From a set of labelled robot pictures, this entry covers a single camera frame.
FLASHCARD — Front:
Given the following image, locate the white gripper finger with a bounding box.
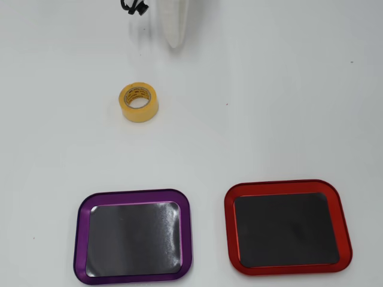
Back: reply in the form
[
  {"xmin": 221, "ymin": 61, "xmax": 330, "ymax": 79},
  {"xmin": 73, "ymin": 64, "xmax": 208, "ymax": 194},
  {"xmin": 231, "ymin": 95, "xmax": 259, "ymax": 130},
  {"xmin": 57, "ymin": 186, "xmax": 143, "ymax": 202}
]
[
  {"xmin": 128, "ymin": 13, "xmax": 151, "ymax": 58},
  {"xmin": 157, "ymin": 0, "xmax": 190, "ymax": 48}
]

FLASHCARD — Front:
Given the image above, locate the yellow masking tape roll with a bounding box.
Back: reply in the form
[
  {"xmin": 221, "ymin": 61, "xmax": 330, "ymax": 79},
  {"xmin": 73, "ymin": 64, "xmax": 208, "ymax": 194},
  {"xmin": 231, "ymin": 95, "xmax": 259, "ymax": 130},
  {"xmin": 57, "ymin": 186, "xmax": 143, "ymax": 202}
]
[{"xmin": 118, "ymin": 82, "xmax": 159, "ymax": 123}]

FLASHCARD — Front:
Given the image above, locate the purple metal tray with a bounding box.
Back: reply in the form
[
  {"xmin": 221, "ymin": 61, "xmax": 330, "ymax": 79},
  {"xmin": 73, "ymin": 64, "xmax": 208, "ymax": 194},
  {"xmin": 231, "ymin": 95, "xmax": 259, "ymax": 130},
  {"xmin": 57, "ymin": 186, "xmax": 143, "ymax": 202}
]
[{"xmin": 73, "ymin": 188, "xmax": 194, "ymax": 285}]

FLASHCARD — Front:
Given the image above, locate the red metal tray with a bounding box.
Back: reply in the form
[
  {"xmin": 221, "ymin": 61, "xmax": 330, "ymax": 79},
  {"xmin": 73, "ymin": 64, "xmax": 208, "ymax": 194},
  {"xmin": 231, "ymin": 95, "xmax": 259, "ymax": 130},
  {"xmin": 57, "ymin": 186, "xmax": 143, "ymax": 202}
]
[{"xmin": 223, "ymin": 179, "xmax": 354, "ymax": 276}]

